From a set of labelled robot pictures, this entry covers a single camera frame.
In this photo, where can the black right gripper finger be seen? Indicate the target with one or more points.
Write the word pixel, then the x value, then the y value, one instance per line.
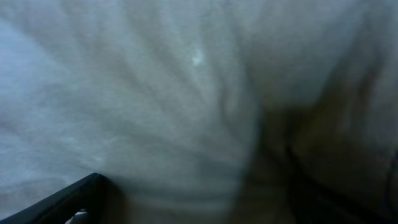
pixel 89 193

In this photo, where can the grey shorts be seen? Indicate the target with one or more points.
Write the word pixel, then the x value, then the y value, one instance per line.
pixel 189 107

